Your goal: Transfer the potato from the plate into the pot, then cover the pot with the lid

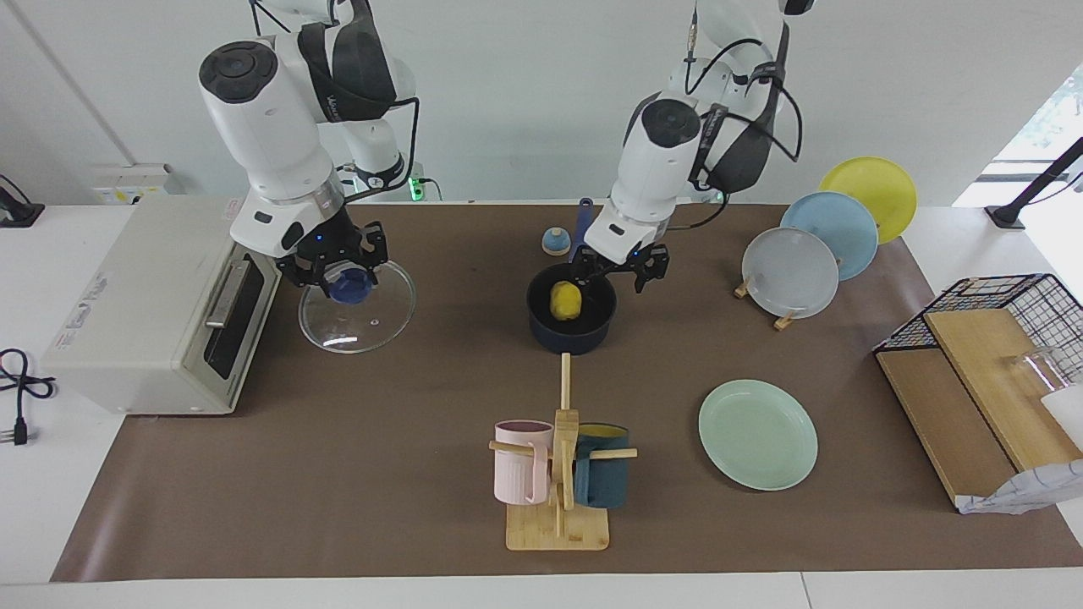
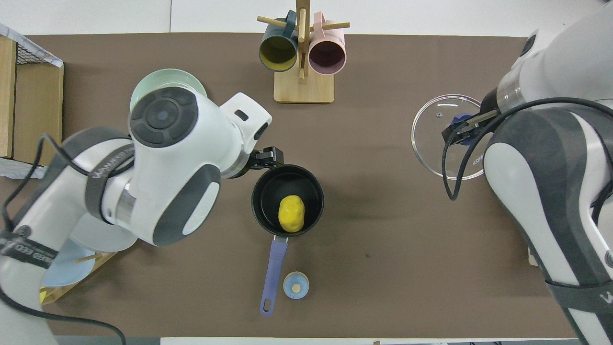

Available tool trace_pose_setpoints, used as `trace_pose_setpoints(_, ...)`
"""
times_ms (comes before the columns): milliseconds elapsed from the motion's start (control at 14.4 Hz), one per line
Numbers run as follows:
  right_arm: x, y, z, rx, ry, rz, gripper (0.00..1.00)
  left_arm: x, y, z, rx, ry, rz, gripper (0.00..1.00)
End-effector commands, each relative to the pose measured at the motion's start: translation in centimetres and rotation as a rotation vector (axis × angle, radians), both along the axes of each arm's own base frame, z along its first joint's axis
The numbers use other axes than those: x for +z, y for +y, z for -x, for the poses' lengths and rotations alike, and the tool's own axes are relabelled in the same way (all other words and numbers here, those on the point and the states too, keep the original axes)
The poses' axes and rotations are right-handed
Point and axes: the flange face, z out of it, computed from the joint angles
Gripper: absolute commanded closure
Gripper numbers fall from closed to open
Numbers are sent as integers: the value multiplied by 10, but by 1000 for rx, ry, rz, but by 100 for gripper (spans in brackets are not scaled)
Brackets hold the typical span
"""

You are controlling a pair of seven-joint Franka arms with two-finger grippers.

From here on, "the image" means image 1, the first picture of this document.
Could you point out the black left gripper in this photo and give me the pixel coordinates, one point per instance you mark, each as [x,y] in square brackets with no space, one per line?
[624,256]

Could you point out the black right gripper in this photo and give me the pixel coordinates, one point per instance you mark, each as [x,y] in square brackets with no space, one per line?
[326,245]

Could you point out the yellow lemon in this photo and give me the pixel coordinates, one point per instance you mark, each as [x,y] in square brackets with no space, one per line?
[566,302]

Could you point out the glass lid blue knob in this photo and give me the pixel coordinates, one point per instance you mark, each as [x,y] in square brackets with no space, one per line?
[372,326]

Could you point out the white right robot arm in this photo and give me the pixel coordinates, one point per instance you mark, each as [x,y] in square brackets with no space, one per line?
[262,127]

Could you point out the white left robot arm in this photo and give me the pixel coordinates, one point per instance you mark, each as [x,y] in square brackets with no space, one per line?
[656,161]

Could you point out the grey plate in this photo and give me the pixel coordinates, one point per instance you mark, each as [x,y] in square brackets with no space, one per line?
[791,272]

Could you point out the wooden plate rack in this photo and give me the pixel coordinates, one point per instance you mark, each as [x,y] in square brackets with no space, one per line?
[787,321]

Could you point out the light green plate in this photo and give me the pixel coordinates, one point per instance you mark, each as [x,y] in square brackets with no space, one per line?
[757,436]

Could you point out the light blue plate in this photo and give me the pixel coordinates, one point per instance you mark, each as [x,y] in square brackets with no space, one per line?
[846,233]

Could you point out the yellow plate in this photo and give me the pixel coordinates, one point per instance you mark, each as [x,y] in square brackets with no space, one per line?
[880,186]

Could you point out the beige toaster oven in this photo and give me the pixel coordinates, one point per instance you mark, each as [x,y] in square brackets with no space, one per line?
[144,321]

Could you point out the dark blue mug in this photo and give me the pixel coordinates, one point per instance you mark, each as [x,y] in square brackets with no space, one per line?
[602,482]

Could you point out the brown paper table mat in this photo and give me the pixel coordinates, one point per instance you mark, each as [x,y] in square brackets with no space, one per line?
[381,474]

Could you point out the pink mug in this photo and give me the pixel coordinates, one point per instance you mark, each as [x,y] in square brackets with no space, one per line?
[520,474]

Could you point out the wooden mug tree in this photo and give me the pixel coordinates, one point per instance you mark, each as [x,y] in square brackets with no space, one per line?
[558,533]

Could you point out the black clamp base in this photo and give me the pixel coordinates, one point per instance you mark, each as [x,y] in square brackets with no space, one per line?
[21,216]

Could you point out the wooden shelf boards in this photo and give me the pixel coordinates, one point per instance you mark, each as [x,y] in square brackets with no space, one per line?
[948,423]

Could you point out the clear glass cup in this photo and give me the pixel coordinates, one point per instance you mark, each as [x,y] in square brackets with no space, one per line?
[1036,368]

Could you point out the white plastic container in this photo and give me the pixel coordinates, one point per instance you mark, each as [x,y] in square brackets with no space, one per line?
[1068,414]

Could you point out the white wall socket box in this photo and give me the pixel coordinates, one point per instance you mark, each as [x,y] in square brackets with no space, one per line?
[127,182]

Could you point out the black camera stand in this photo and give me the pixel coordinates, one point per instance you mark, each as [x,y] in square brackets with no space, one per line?
[1007,216]

